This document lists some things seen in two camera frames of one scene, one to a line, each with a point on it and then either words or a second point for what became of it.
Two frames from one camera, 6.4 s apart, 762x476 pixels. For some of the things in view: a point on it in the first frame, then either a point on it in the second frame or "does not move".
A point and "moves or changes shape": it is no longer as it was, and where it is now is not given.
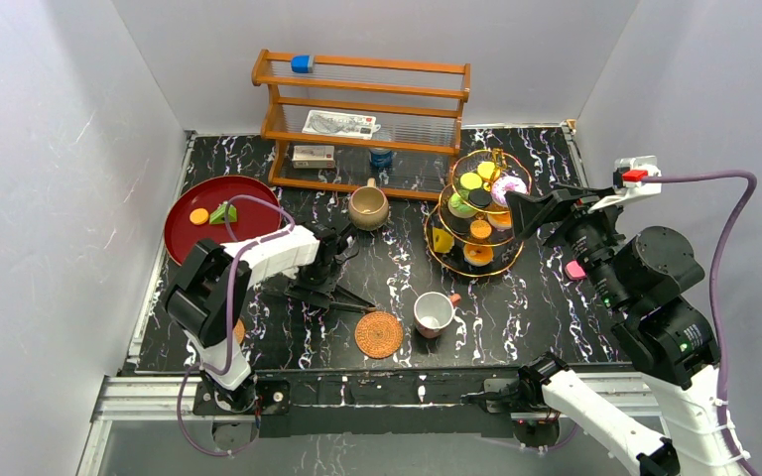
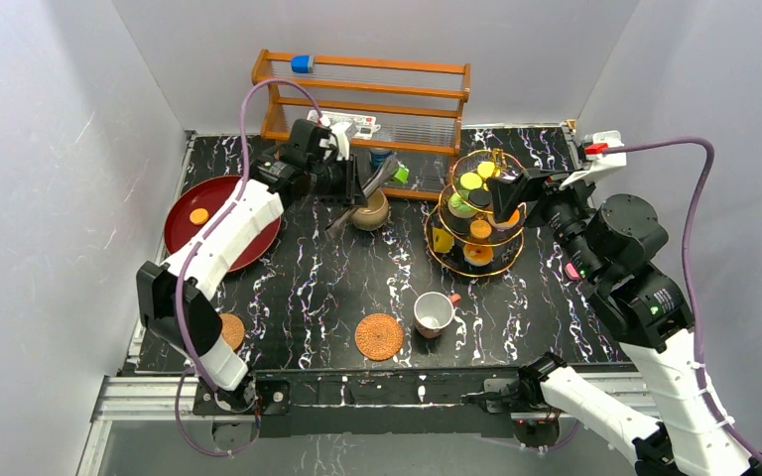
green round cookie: x=470 y=180 does not move
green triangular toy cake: x=218 y=215 moves or changes shape
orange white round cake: x=478 y=255 does not move
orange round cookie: x=480 y=228 does not move
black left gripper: x=318 y=284 → x=353 y=179
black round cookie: x=479 y=198 does not move
